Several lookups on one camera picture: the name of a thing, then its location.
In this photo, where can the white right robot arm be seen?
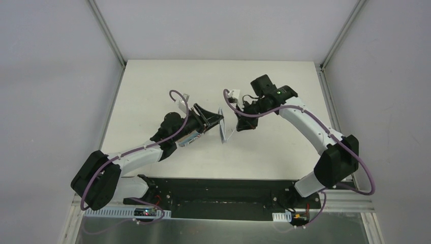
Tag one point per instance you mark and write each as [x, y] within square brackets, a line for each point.
[335, 150]

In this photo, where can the left white cable duct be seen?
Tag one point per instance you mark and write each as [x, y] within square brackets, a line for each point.
[128, 212]

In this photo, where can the aluminium frame rail front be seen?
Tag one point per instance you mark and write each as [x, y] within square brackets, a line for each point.
[336, 201]

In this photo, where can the white cable duct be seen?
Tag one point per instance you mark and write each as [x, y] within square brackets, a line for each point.
[128, 212]
[282, 216]

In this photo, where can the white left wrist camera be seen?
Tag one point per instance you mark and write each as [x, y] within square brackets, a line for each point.
[182, 104]

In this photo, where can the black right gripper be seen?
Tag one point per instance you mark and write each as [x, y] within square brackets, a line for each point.
[245, 123]

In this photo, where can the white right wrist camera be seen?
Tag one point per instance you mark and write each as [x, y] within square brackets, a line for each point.
[233, 96]

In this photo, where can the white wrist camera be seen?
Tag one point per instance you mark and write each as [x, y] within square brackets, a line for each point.
[182, 104]
[233, 96]

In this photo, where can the aluminium corner post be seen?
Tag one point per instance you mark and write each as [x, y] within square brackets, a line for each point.
[357, 9]
[104, 27]

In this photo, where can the left aluminium corner post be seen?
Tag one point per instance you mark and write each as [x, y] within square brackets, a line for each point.
[104, 27]

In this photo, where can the right white cable duct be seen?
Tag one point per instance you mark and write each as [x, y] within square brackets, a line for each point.
[282, 216]

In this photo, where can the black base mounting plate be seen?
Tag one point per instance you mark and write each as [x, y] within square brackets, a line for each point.
[225, 199]

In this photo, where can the flag print glasses case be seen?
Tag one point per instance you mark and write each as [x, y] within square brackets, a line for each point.
[188, 139]

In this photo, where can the right aluminium corner post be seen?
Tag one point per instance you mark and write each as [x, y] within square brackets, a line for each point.
[357, 9]

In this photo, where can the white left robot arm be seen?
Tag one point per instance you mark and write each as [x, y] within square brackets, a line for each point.
[103, 178]

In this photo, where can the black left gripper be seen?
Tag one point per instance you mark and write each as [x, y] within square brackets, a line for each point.
[198, 120]

